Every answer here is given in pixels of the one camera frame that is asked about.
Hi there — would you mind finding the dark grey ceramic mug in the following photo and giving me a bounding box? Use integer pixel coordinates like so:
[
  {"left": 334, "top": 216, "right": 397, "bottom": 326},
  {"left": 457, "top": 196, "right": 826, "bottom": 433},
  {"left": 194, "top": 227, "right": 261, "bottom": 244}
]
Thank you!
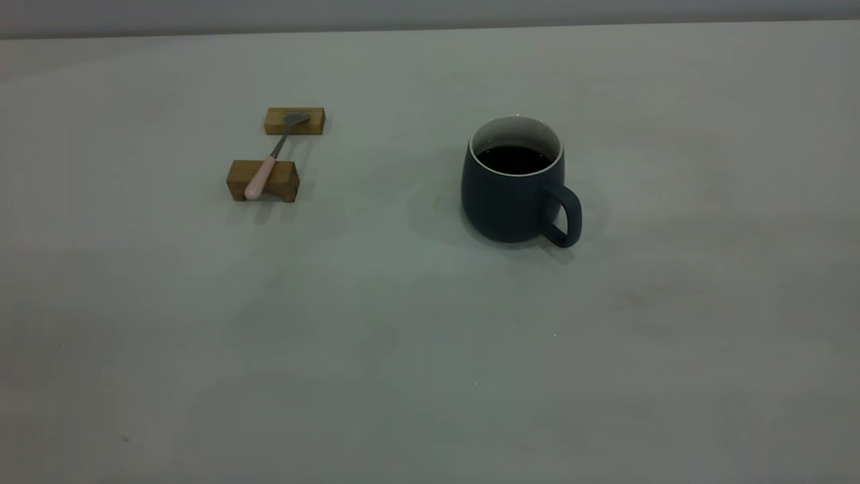
[{"left": 460, "top": 115, "right": 583, "bottom": 249}]

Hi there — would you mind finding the pink handled metal spoon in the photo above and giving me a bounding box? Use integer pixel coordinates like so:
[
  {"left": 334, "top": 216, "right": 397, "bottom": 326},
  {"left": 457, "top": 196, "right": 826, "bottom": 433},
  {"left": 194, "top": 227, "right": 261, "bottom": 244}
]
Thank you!
[{"left": 243, "top": 112, "right": 312, "bottom": 201}]

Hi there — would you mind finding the arched wooden block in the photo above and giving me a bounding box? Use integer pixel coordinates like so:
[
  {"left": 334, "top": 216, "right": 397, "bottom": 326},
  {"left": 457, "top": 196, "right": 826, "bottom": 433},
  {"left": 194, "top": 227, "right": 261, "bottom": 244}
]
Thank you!
[{"left": 226, "top": 159, "right": 300, "bottom": 203}]

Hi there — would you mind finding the flat wooden block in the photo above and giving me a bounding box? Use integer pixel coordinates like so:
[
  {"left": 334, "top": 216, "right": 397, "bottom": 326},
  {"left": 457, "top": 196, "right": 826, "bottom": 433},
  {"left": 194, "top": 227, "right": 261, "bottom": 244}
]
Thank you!
[{"left": 263, "top": 107, "right": 326, "bottom": 136}]

